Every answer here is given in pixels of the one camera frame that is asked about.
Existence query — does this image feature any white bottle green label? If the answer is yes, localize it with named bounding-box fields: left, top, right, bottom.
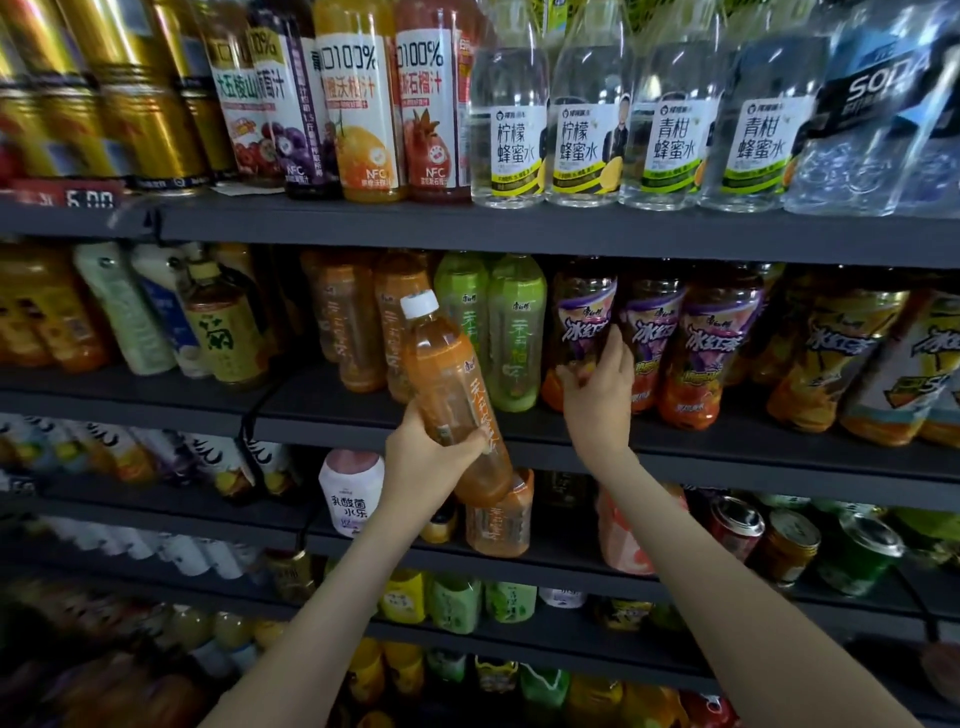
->
left=72, top=241, right=178, bottom=377

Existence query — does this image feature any white bottle blue label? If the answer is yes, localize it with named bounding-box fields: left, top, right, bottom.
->
left=129, top=243, right=213, bottom=380

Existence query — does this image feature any clear bottle yellow lemon label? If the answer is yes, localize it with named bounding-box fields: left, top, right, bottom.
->
left=546, top=0, right=636, bottom=209
left=470, top=0, right=551, bottom=210

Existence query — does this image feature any person's left hand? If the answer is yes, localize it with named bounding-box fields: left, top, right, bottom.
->
left=381, top=401, right=489, bottom=520

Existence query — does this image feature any small gold can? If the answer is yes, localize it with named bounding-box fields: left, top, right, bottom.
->
left=265, top=549, right=318, bottom=603

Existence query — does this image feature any white bottle pink cap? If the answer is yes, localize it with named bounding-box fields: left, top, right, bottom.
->
left=318, top=449, right=386, bottom=539

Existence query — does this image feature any red pomegranate juice bottle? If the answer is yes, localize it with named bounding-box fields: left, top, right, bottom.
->
left=394, top=0, right=481, bottom=205

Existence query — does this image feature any green drink can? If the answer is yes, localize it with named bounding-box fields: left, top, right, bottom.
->
left=816, top=512, right=906, bottom=599

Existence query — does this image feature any yellow label iced tea bottle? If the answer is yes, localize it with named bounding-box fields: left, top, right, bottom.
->
left=766, top=279, right=910, bottom=435
left=840, top=288, right=960, bottom=449

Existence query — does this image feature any row of colourful bottles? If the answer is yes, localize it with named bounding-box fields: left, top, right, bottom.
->
left=112, top=603, right=744, bottom=728

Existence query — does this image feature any clear bottle green citrus label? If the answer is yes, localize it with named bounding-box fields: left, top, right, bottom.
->
left=620, top=0, right=723, bottom=212
left=699, top=0, right=820, bottom=214

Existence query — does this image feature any pink drink bottle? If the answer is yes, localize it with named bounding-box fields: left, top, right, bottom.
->
left=597, top=483, right=689, bottom=576

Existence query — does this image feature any dark grey shelf board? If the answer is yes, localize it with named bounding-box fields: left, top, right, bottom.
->
left=0, top=562, right=721, bottom=695
left=0, top=472, right=960, bottom=646
left=0, top=189, right=960, bottom=270
left=0, top=364, right=960, bottom=513

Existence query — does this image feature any stack of gold cans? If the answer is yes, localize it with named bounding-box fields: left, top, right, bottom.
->
left=0, top=0, right=240, bottom=192

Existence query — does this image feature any red drink can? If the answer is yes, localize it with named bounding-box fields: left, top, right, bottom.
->
left=703, top=495, right=766, bottom=564

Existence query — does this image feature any green tea bottle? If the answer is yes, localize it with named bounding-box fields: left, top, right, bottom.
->
left=486, top=254, right=548, bottom=414
left=432, top=252, right=490, bottom=376

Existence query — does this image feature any small yellow bottle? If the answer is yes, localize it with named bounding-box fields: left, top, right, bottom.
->
left=419, top=498, right=460, bottom=546

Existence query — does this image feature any purple label iced tea bottle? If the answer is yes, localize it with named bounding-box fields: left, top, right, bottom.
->
left=658, top=264, right=765, bottom=432
left=618, top=271, right=688, bottom=415
left=540, top=258, right=619, bottom=414

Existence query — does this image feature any orange drink bottle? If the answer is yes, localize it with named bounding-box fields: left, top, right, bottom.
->
left=0, top=243, right=111, bottom=375

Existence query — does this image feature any person's right forearm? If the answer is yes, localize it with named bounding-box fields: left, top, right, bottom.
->
left=589, top=448, right=922, bottom=728

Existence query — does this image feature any person's right hand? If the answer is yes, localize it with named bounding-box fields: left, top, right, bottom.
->
left=556, top=326, right=637, bottom=471

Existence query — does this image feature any person's left forearm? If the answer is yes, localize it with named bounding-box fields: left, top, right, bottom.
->
left=201, top=504, right=453, bottom=728

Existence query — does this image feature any red price tag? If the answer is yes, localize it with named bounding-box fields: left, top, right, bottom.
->
left=10, top=179, right=126, bottom=210

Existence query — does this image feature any orange drink can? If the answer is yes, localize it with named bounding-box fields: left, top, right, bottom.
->
left=748, top=509, right=823, bottom=591

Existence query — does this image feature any red fruit juice bottle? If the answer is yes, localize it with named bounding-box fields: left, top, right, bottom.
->
left=190, top=0, right=288, bottom=189

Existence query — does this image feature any orange juice bottle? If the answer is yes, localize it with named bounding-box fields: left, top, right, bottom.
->
left=312, top=0, right=408, bottom=204

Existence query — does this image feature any row of yellow-white label bottles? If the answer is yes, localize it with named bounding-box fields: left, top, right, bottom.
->
left=0, top=414, right=303, bottom=502

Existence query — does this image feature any orange tea bottle white cap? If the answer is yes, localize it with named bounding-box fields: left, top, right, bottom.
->
left=399, top=290, right=516, bottom=508

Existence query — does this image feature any clear soda water bottle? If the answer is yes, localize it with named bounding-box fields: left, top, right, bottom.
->
left=783, top=0, right=960, bottom=220

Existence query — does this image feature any purple grape juice bottle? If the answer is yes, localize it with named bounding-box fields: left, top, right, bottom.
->
left=247, top=0, right=343, bottom=201

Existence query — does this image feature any yellow label herbal tea bottle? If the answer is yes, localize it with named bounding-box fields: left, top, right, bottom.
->
left=177, top=259, right=270, bottom=389

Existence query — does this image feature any row of white bottles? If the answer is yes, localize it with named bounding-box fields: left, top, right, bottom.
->
left=41, top=516, right=265, bottom=580

